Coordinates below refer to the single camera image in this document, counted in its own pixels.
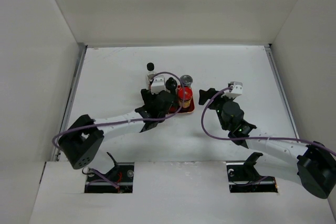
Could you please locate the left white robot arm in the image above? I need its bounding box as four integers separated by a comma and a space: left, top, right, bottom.
57, 89, 175, 182

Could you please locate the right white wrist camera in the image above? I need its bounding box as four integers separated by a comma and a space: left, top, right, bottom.
225, 81, 243, 99

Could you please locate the red rectangular tray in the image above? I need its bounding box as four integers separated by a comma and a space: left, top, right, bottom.
169, 85, 195, 114

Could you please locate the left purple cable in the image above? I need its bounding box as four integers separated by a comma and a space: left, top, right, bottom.
52, 71, 187, 188

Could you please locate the red lid spice jar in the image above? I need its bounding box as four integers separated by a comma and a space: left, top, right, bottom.
177, 87, 193, 110

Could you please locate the purple cable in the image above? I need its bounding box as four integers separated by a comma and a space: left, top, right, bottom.
52, 71, 187, 188
201, 84, 336, 156

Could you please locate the black cap sauce bottle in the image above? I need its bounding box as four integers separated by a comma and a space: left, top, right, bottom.
146, 62, 156, 89

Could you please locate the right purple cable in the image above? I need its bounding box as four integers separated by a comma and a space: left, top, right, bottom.
201, 84, 336, 156

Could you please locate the white label dark bottle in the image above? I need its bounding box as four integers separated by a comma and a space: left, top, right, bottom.
165, 77, 178, 95

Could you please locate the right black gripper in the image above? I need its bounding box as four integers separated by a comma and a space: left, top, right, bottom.
199, 88, 236, 131

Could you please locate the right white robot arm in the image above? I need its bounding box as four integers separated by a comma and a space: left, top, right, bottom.
198, 82, 335, 199

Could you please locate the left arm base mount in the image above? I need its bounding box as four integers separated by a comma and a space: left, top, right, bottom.
82, 152, 135, 194

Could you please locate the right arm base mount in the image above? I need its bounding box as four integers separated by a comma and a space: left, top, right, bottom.
226, 152, 278, 193

